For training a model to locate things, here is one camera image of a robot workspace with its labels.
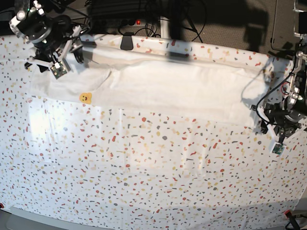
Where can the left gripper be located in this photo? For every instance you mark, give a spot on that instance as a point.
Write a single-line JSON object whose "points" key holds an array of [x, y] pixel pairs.
{"points": [[276, 121]]}

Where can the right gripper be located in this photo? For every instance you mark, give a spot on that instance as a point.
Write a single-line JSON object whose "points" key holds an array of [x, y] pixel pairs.
{"points": [[53, 42]]}

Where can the white printed T-shirt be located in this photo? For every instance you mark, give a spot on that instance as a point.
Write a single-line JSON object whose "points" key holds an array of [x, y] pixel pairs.
{"points": [[144, 82]]}

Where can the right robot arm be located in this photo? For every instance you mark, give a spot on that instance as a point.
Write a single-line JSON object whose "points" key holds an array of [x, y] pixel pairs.
{"points": [[29, 12]]}

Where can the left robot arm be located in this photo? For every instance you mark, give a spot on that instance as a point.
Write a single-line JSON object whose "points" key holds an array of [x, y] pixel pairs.
{"points": [[294, 86]]}

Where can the black table clamp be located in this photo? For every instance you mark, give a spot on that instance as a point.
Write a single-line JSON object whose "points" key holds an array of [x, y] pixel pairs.
{"points": [[127, 43]]}

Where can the red black corner clamp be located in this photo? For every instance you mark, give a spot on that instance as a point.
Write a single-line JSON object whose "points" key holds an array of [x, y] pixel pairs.
{"points": [[292, 224]]}

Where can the terrazzo patterned tablecloth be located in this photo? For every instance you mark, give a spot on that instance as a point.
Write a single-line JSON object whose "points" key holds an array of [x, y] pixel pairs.
{"points": [[129, 170]]}

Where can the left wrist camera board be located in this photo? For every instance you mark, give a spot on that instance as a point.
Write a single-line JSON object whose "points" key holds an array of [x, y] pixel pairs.
{"points": [[278, 148]]}

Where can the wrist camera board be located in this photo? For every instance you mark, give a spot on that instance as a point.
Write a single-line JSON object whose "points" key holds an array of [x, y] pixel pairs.
{"points": [[278, 148], [59, 69]]}

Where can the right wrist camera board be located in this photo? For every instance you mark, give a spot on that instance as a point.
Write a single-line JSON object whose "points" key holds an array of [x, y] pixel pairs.
{"points": [[59, 69]]}

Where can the grey metal post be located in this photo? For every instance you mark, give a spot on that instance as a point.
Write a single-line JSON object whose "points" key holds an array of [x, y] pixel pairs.
{"points": [[164, 27]]}

